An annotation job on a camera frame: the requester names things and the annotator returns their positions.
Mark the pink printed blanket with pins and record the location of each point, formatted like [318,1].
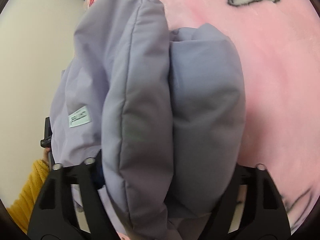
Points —
[270,67]

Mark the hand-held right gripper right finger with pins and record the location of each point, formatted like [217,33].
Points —
[250,177]

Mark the lavender puffer jacket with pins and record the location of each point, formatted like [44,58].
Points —
[140,92]

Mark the person's yellow sleeved left forearm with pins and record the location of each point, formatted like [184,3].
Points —
[27,195]

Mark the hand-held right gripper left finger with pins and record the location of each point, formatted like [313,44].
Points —
[86,177]

